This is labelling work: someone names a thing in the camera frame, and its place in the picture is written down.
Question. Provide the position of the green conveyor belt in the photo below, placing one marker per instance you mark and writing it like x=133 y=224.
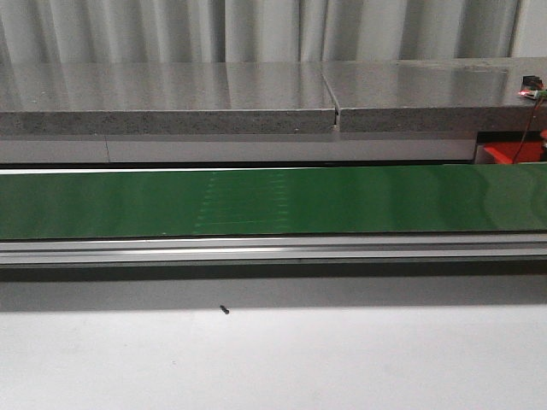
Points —
x=246 y=202

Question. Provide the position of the small green circuit board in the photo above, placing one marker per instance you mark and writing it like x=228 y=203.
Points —
x=532 y=87

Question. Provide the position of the red plastic tray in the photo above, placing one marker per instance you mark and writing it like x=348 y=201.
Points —
x=504 y=152

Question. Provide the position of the white curtain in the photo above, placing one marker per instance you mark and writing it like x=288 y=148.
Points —
x=268 y=31

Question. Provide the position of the aluminium conveyor frame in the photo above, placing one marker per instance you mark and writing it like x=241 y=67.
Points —
x=268 y=257

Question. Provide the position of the grey stone counter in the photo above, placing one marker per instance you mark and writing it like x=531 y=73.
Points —
x=262 y=112

